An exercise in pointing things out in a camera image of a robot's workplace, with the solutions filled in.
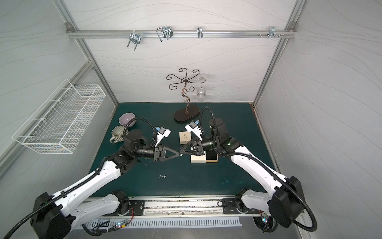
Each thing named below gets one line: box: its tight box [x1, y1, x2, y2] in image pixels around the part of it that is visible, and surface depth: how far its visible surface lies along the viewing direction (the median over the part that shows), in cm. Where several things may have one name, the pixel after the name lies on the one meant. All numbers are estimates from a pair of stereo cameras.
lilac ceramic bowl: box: [118, 112, 137, 128], surface depth 107 cm
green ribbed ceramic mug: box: [109, 125, 129, 144], surface depth 97 cm
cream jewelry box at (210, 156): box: [190, 150, 219, 163], surface depth 90 cm
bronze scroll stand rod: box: [165, 67, 206, 115], surface depth 93 cm
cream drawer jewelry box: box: [179, 130, 192, 145], surface depth 100 cm
